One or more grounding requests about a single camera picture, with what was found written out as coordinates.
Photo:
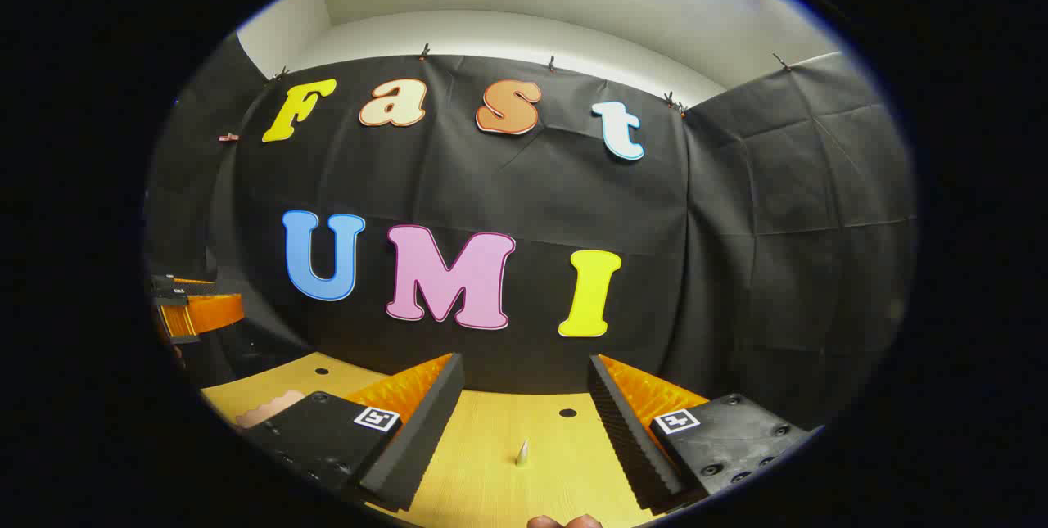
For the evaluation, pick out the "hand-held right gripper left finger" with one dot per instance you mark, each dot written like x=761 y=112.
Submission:
x=413 y=438

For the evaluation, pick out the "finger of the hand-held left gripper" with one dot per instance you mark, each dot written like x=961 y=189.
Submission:
x=209 y=313

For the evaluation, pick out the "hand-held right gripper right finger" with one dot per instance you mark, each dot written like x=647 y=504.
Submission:
x=626 y=438

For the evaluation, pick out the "small pale pointed bottle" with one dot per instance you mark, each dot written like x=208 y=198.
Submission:
x=521 y=453

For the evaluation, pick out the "pink suitcase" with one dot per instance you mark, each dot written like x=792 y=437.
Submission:
x=268 y=410

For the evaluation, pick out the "black backdrop cloth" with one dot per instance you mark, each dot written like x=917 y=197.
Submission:
x=532 y=200

